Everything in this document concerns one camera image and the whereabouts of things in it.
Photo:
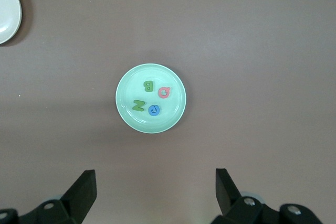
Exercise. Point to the brown table mat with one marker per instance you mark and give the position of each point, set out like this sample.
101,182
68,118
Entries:
236,37

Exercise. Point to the blue letter G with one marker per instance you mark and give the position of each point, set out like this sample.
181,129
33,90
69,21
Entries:
150,112

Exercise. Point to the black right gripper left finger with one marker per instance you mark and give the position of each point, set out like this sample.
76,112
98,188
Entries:
73,205

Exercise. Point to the light green plate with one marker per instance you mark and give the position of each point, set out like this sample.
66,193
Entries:
151,77

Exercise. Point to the green letter B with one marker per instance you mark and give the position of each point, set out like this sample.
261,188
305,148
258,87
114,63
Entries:
144,86

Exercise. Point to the red letter Q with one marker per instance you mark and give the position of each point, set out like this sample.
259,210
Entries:
159,93

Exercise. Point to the green letter N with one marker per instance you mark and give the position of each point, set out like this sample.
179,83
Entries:
138,105

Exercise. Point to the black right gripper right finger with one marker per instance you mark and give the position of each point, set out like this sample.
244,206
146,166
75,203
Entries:
236,208

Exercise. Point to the beige plate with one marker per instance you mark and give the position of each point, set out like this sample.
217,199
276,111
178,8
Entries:
8,11

